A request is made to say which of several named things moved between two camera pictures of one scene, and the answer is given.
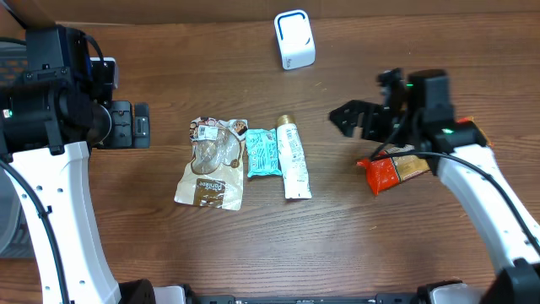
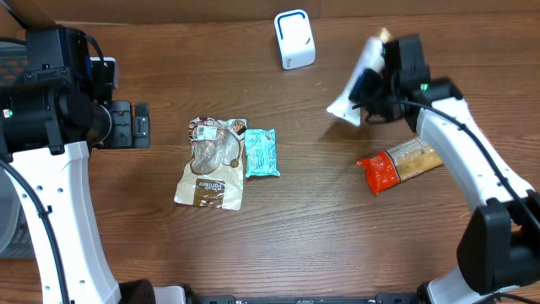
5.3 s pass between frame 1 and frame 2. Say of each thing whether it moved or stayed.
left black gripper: stayed
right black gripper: moved
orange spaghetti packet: stayed
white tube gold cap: moved
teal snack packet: stayed
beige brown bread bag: stayed
